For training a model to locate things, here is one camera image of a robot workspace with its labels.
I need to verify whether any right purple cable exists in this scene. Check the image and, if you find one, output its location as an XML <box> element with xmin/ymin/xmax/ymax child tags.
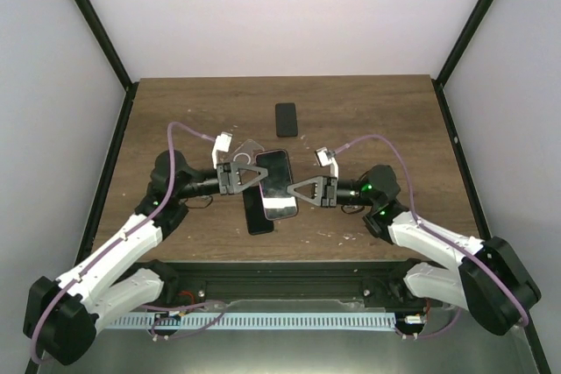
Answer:
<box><xmin>332</xmin><ymin>135</ymin><xmax>529</xmax><ymax>342</ymax></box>

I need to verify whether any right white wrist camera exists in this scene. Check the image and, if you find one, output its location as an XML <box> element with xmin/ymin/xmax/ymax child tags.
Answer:
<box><xmin>315</xmin><ymin>147</ymin><xmax>339</xmax><ymax>178</ymax></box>

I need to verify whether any light blue slotted cable duct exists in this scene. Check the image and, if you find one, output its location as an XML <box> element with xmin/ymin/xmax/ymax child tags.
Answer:
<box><xmin>109</xmin><ymin>312</ymin><xmax>395</xmax><ymax>331</ymax></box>

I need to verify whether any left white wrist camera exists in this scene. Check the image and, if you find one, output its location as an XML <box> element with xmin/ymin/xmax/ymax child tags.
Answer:
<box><xmin>211</xmin><ymin>131</ymin><xmax>232</xmax><ymax>168</ymax></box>

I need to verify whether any clear magsafe phone case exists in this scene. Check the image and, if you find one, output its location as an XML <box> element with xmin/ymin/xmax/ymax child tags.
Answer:
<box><xmin>223</xmin><ymin>139</ymin><xmax>265</xmax><ymax>166</ymax></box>

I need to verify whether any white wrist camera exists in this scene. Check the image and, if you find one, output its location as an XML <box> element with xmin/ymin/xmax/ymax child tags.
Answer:
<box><xmin>315</xmin><ymin>147</ymin><xmax>339</xmax><ymax>178</ymax></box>
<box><xmin>211</xmin><ymin>131</ymin><xmax>232</xmax><ymax>168</ymax></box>

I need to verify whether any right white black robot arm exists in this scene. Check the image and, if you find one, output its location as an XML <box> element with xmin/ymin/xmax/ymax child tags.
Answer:
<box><xmin>287</xmin><ymin>165</ymin><xmax>541</xmax><ymax>335</ymax></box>

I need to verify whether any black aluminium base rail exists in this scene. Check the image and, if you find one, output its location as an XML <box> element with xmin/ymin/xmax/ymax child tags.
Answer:
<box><xmin>157</xmin><ymin>258</ymin><xmax>426</xmax><ymax>311</ymax></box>

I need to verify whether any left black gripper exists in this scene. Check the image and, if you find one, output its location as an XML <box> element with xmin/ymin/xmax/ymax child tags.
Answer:
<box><xmin>177</xmin><ymin>162</ymin><xmax>268</xmax><ymax>200</ymax></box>

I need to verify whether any purple cable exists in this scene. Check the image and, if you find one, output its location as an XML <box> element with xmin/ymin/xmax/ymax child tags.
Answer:
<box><xmin>332</xmin><ymin>135</ymin><xmax>529</xmax><ymax>342</ymax></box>
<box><xmin>30</xmin><ymin>122</ymin><xmax>229</xmax><ymax>364</ymax></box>

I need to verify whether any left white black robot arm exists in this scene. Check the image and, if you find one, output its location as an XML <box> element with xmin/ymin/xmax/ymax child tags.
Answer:
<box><xmin>23</xmin><ymin>150</ymin><xmax>268</xmax><ymax>365</ymax></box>

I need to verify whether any black frame post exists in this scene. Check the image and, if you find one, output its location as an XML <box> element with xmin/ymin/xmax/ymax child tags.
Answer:
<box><xmin>46</xmin><ymin>0</ymin><xmax>134</xmax><ymax>91</ymax></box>
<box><xmin>436</xmin><ymin>0</ymin><xmax>525</xmax><ymax>86</ymax></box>

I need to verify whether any left black frame post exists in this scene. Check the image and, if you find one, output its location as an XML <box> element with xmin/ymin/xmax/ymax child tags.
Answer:
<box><xmin>46</xmin><ymin>0</ymin><xmax>134</xmax><ymax>91</ymax></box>

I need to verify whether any black phone case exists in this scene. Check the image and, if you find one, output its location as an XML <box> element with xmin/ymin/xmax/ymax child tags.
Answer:
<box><xmin>243</xmin><ymin>186</ymin><xmax>274</xmax><ymax>236</ymax></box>

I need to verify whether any pink phone black screen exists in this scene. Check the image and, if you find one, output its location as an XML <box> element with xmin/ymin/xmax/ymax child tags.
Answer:
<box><xmin>255</xmin><ymin>149</ymin><xmax>298</xmax><ymax>221</ymax></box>

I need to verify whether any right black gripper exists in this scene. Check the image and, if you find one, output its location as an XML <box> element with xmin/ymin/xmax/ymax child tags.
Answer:
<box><xmin>287</xmin><ymin>176</ymin><xmax>376</xmax><ymax>209</ymax></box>

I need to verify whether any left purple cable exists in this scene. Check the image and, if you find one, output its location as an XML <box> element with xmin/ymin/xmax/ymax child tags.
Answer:
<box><xmin>30</xmin><ymin>122</ymin><xmax>229</xmax><ymax>364</ymax></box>

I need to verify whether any right black frame post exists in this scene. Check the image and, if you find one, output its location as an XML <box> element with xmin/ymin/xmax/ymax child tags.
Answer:
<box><xmin>436</xmin><ymin>0</ymin><xmax>525</xmax><ymax>86</ymax></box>

